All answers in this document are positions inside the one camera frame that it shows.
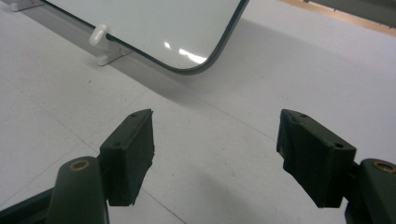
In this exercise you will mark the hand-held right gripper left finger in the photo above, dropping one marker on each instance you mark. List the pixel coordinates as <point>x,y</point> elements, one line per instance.
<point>127,158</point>

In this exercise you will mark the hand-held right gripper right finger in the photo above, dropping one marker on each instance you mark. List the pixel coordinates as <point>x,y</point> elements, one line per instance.
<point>314,161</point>

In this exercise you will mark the white plastic whiteboard foot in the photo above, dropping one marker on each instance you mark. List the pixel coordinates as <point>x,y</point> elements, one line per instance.
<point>104,46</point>

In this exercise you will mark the light wooden strip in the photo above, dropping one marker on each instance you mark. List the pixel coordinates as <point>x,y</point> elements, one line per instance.
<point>342,17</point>

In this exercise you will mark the dark grey panel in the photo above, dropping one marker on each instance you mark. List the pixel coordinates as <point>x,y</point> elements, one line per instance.
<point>361,9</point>

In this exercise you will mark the whiteboard with dark frame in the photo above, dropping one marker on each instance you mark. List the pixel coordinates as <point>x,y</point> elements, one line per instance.
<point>149,28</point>

